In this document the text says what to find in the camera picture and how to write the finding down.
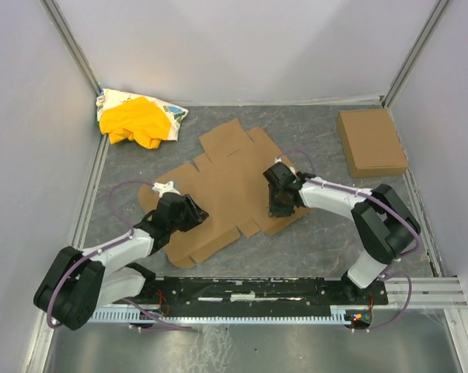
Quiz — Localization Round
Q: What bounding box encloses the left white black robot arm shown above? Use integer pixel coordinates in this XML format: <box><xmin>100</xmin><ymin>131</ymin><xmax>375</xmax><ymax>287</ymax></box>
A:
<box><xmin>33</xmin><ymin>192</ymin><xmax>209</xmax><ymax>330</ymax></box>

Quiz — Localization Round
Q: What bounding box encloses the right aluminium frame post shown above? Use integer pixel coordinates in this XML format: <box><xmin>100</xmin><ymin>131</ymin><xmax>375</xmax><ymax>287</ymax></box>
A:
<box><xmin>381</xmin><ymin>0</ymin><xmax>452</xmax><ymax>108</ymax></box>

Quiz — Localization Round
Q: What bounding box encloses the yellow crumpled cloth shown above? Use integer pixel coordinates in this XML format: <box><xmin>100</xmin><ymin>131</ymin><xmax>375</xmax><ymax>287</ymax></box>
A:
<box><xmin>100</xmin><ymin>97</ymin><xmax>171</xmax><ymax>149</ymax></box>

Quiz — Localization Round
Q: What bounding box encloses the brown cardboard box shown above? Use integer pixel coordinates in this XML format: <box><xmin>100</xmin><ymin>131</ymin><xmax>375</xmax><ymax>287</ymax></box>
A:
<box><xmin>157</xmin><ymin>119</ymin><xmax>310</xmax><ymax>268</ymax></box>
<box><xmin>336</xmin><ymin>109</ymin><xmax>408</xmax><ymax>178</ymax></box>

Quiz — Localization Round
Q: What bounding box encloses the aluminium front rail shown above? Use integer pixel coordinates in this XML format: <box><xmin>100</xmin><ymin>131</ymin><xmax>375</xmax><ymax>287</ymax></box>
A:
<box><xmin>385</xmin><ymin>277</ymin><xmax>468</xmax><ymax>309</ymax></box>

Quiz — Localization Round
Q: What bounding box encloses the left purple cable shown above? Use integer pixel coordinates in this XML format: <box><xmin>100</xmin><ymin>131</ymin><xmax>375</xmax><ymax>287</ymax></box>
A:
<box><xmin>47</xmin><ymin>180</ymin><xmax>192</xmax><ymax>333</ymax></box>

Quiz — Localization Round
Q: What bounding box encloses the left aluminium frame post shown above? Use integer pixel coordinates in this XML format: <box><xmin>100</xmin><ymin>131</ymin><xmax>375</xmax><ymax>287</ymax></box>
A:
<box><xmin>40</xmin><ymin>0</ymin><xmax>101</xmax><ymax>96</ymax></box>

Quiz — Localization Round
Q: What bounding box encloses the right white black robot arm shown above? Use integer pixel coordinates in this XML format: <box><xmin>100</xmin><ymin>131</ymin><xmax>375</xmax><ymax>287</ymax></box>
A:
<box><xmin>264</xmin><ymin>159</ymin><xmax>421</xmax><ymax>289</ymax></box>

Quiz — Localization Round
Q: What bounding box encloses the aluminium frame post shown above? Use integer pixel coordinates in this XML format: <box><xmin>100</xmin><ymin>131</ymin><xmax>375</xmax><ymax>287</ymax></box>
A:
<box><xmin>40</xmin><ymin>0</ymin><xmax>101</xmax><ymax>96</ymax></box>
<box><xmin>381</xmin><ymin>0</ymin><xmax>452</xmax><ymax>108</ymax></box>

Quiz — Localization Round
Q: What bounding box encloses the white patterned cloth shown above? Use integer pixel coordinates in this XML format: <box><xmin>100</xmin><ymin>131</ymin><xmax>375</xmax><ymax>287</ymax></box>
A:
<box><xmin>96</xmin><ymin>89</ymin><xmax>189</xmax><ymax>143</ymax></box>

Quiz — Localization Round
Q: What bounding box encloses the closed brown cardboard box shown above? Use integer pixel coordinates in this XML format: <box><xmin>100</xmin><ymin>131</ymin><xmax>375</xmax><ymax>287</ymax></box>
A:
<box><xmin>336</xmin><ymin>109</ymin><xmax>408</xmax><ymax>178</ymax></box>

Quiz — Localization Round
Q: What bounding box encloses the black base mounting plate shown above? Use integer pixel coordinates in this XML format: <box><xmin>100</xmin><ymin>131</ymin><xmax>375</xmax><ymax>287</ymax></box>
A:
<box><xmin>131</xmin><ymin>277</ymin><xmax>388</xmax><ymax>318</ymax></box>

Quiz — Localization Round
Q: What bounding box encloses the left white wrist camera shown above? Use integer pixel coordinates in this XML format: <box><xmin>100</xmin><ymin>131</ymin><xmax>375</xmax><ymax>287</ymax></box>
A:
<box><xmin>152</xmin><ymin>181</ymin><xmax>180</xmax><ymax>197</ymax></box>

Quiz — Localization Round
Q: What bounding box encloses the light blue slotted cable duct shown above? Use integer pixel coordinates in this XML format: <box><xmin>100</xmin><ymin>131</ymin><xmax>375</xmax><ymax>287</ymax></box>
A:
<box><xmin>89</xmin><ymin>305</ymin><xmax>355</xmax><ymax>324</ymax></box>

